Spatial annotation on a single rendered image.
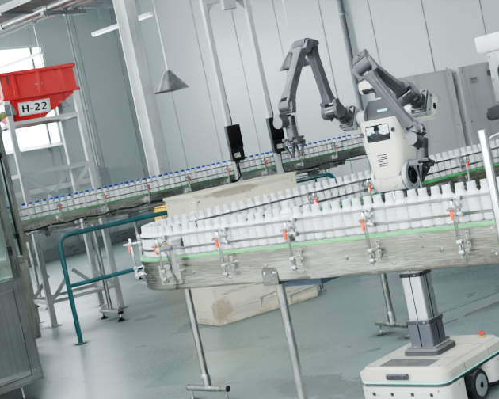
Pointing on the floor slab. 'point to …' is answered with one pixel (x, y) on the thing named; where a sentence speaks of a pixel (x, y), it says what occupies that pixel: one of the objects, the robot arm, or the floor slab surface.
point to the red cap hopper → (45, 76)
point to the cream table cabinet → (203, 313)
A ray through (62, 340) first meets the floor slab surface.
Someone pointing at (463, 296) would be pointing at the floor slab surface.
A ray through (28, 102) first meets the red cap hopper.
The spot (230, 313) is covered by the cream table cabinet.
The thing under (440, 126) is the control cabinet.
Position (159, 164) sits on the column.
